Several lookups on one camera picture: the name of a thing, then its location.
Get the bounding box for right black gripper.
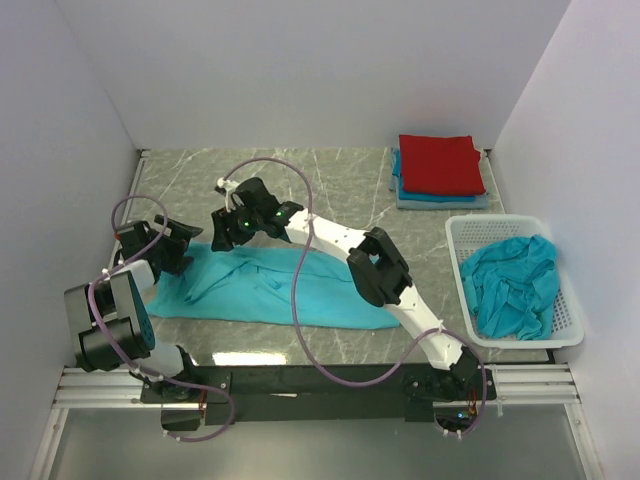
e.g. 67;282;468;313
211;202;264;254

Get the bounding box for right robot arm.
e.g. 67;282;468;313
212;178;480;402

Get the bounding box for white plastic basket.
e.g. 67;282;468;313
445;214;584;350

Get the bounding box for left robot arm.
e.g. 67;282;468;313
64;214;203;402

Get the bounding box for black base beam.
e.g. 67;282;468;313
140;363;496;431

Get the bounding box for aluminium rail frame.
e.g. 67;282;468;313
52;149;584;411

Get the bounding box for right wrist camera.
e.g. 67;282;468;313
215;177;239;212

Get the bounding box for red folded t-shirt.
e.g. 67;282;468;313
399;134;486;197

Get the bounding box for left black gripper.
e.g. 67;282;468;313
147;215;202;276

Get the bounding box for grey-blue folded t-shirt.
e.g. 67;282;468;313
389;176;489;211

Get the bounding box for light blue t-shirt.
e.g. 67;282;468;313
147;243;399;330

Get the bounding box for teal t-shirt in basket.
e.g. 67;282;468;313
459;235;560;341

